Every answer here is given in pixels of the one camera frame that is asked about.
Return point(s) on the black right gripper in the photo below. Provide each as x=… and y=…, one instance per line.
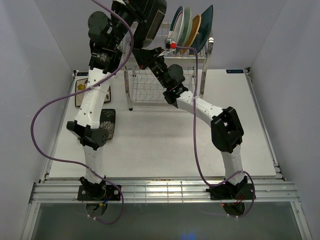
x=146, y=58

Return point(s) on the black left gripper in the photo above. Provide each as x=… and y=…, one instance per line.
x=134, y=8

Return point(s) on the black square floral plate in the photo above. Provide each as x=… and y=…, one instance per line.
x=108, y=121
x=145, y=33

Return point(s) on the white plate teal red rim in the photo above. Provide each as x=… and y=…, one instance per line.
x=176, y=27

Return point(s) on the light green floral plate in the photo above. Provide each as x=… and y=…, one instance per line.
x=187, y=26

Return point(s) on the woven bamboo round plate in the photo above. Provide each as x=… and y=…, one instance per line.
x=196, y=22

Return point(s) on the dark teal square plate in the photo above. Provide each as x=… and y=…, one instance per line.
x=204, y=30

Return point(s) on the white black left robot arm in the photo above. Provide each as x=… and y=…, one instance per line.
x=105, y=34

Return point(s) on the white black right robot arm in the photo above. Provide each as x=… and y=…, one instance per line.
x=225, y=126

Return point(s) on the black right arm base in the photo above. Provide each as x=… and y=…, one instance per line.
x=228, y=191

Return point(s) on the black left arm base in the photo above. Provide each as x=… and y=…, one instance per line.
x=102, y=191

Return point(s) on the stainless steel dish rack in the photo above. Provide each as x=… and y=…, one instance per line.
x=185, y=70

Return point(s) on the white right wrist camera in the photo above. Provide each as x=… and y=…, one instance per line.
x=170, y=47

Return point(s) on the aluminium front rail frame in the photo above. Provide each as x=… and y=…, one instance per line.
x=147, y=156

